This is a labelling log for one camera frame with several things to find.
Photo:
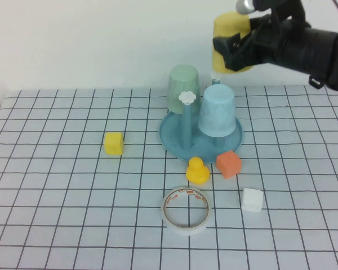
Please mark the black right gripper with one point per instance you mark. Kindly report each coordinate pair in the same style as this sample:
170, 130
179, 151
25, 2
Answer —
264, 45

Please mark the yellow plastic cup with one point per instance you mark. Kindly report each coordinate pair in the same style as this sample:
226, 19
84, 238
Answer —
231, 25

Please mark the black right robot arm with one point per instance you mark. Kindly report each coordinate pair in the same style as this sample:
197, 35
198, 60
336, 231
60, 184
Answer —
315, 47

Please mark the green plastic cup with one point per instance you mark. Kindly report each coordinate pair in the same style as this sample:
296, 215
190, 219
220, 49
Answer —
180, 84

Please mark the light blue plastic cup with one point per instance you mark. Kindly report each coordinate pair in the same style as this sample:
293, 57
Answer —
217, 112

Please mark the blue cup stand with pegs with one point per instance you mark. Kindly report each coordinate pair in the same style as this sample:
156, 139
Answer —
174, 137

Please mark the orange foam cube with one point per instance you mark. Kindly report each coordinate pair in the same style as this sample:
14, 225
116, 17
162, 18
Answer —
228, 164

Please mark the yellow rubber duck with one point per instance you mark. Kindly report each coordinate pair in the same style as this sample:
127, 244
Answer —
197, 174

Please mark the yellow foam cube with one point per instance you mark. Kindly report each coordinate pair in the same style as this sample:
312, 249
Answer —
113, 144

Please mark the white foam cube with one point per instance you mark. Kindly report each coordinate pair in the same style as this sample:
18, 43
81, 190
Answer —
251, 200

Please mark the white tape roll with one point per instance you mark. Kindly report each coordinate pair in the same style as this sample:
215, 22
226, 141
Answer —
186, 229

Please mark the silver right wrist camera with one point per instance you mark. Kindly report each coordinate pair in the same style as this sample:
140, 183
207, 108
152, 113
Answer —
243, 6

